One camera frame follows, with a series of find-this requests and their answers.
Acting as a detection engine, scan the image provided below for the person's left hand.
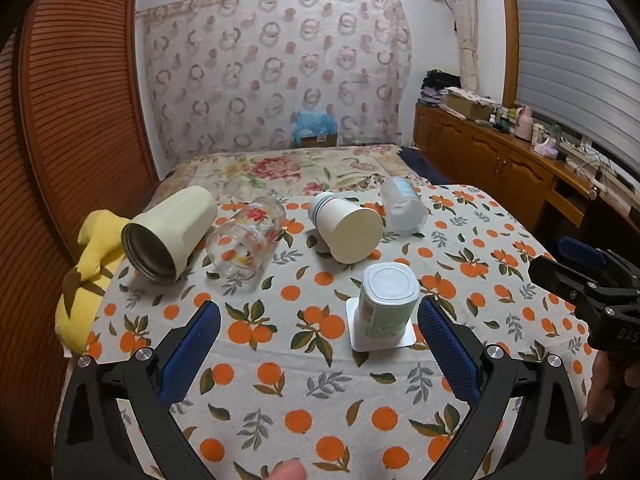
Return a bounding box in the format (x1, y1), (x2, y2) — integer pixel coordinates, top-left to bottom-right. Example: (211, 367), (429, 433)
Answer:
(267, 458), (307, 480)

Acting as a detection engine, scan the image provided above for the small cardboard box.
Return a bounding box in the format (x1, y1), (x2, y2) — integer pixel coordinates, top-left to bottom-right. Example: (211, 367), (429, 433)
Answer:
(300, 132), (339, 149)

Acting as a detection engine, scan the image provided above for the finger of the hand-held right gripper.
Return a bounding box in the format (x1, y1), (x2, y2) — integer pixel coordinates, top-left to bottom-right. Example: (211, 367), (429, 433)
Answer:
(528, 254), (608, 317)
(557, 236), (640, 286)

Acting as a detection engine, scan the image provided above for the orange fruit print tablecloth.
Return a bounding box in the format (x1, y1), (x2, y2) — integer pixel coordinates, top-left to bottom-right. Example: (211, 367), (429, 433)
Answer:
(64, 182), (597, 480)

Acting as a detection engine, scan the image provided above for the cream insulated cup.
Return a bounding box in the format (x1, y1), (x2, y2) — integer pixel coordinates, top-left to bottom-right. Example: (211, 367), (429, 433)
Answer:
(121, 185), (218, 281)

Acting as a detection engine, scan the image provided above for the grey window blind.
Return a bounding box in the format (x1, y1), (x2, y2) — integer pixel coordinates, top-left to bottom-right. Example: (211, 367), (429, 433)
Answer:
(512, 0), (640, 177)

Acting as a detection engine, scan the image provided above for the yellow plush toy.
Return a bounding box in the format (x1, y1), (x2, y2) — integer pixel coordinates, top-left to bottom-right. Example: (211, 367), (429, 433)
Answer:
(54, 209), (132, 354)

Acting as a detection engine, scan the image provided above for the flat cardboard box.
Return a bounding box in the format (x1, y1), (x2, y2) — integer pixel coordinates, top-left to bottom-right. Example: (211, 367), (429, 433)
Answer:
(445, 88), (494, 121)

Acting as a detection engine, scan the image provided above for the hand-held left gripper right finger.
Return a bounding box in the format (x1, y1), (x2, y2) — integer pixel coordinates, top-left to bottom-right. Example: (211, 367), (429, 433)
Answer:
(417, 296), (587, 480)

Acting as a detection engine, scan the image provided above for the wooden louvre door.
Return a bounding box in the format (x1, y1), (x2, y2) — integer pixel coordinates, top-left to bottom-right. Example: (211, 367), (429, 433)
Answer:
(0, 0), (162, 413)

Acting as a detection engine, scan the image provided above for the translucent plastic cup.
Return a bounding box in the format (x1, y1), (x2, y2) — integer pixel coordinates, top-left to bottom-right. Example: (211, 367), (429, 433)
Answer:
(379, 176), (430, 235)

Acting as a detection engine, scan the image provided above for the dark blue bedsheet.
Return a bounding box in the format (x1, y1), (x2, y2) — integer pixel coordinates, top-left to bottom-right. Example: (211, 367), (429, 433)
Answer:
(398, 145), (453, 187)

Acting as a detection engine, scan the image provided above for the blue plastic bag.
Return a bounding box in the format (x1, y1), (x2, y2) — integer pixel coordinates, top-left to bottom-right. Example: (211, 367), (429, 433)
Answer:
(291, 109), (339, 142)

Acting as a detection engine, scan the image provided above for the wooden cabinet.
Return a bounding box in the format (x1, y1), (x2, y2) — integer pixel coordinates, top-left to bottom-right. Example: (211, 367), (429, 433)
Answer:
(412, 102), (640, 243)

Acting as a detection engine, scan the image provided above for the stack of folded clothes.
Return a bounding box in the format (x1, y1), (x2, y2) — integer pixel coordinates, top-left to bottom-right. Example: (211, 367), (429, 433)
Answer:
(421, 70), (461, 109)

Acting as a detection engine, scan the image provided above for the ring pattern lace cloth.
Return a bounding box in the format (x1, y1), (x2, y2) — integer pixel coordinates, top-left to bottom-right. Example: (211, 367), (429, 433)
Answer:
(142, 0), (414, 162)

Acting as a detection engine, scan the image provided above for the white striped paper cup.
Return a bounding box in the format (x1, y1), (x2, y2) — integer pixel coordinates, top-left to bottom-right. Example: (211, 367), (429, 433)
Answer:
(309, 192), (384, 265)

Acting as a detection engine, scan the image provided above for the green white plastic cup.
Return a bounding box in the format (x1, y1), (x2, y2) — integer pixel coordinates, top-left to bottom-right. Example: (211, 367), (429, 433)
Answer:
(346, 262), (421, 351)

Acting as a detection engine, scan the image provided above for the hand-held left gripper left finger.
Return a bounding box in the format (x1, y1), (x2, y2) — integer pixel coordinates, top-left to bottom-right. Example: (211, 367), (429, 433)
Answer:
(52, 300), (223, 480)

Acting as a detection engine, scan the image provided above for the floral blanket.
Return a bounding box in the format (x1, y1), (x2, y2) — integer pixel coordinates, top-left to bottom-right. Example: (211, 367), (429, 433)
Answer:
(164, 143), (432, 207)

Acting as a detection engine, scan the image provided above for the printed glass cup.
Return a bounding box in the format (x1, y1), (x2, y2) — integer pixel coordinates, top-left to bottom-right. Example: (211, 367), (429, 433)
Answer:
(206, 195), (287, 281)

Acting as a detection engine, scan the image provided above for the person's right hand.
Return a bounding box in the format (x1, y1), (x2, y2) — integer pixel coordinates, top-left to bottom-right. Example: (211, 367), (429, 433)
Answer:
(586, 349), (640, 428)

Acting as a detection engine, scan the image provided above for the white curtain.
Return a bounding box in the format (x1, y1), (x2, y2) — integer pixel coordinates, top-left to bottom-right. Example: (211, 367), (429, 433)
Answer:
(448, 0), (480, 92)

